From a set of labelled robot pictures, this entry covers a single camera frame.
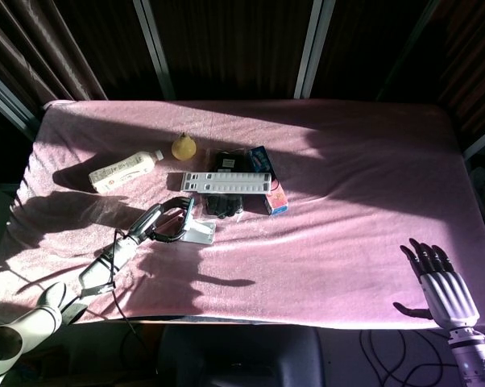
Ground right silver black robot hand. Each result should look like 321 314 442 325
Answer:
392 237 480 330

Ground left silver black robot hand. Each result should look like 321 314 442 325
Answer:
127 196 195 244

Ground white plastic bottle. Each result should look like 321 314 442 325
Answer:
88 148 165 195

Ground white plastic bracket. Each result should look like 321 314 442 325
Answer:
177 219 218 246

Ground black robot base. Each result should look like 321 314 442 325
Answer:
156 324 333 387

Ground grey metal frame post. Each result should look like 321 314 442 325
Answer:
132 0 177 101
293 0 337 100

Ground grey metal frame bar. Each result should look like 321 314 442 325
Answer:
462 120 485 161
0 64 41 131

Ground black smartphone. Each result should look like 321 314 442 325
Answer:
180 197 196 233

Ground pink table cloth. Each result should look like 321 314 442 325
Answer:
0 98 485 330

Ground brown curtain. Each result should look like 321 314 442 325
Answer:
0 0 108 120
433 0 485 140
148 0 314 101

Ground black gloves in clear bag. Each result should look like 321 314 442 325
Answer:
201 148 252 221

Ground white power strip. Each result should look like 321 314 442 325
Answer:
179 171 273 196

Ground blue pink toothpaste box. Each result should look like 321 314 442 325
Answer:
248 145 290 217

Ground black floor cables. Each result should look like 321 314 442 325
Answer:
359 328 463 387

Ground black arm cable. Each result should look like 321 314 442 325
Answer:
110 228 143 338

